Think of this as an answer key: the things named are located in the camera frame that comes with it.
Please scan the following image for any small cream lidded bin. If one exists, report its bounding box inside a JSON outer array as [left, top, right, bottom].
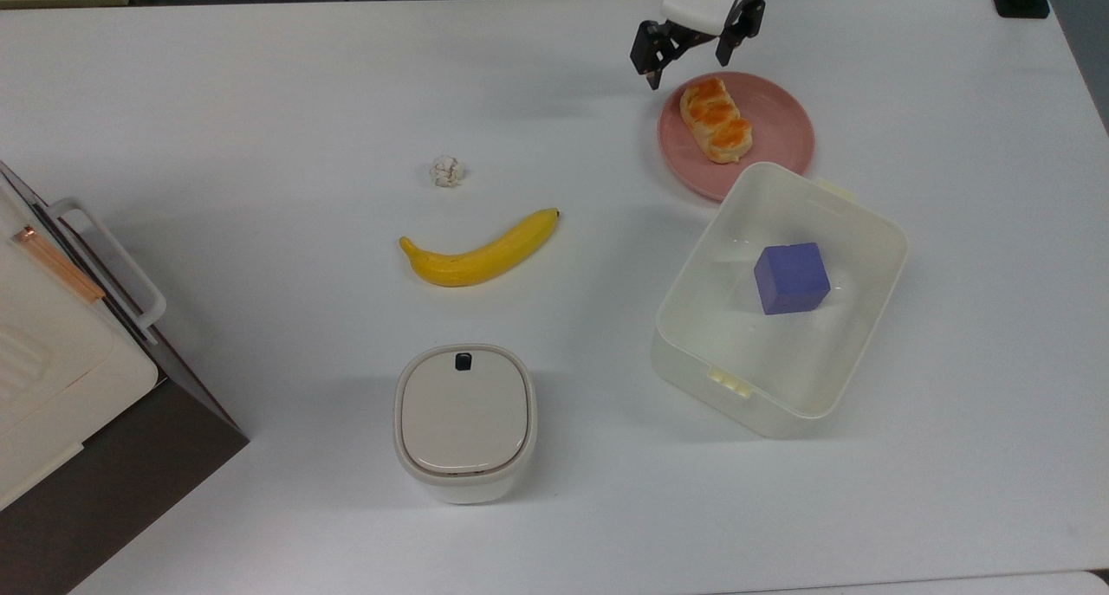
[[393, 344, 538, 505]]

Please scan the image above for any copper cabinet handle strip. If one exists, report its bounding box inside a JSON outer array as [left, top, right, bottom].
[[10, 225, 107, 305]]

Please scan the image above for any glazed bread loaf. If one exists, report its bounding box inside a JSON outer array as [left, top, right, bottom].
[[679, 76, 754, 165]]

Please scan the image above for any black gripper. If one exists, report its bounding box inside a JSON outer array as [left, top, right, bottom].
[[630, 0, 768, 91]]

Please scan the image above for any pink plate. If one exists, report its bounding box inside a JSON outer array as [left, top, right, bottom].
[[657, 71, 815, 203]]

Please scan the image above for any white plastic storage box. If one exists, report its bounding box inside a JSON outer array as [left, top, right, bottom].
[[652, 161, 911, 441]]

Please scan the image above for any cream appliance on box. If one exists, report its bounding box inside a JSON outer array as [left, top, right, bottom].
[[0, 175, 161, 511]]

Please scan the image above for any yellow banana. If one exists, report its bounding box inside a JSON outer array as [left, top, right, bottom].
[[399, 207, 561, 288]]

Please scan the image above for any white drawer handle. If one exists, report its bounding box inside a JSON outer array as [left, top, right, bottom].
[[48, 198, 167, 345]]

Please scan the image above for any white oven appliance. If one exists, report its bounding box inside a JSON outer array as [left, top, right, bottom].
[[0, 162, 250, 595]]

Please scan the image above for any purple cube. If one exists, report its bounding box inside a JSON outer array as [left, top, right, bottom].
[[753, 242, 832, 316]]

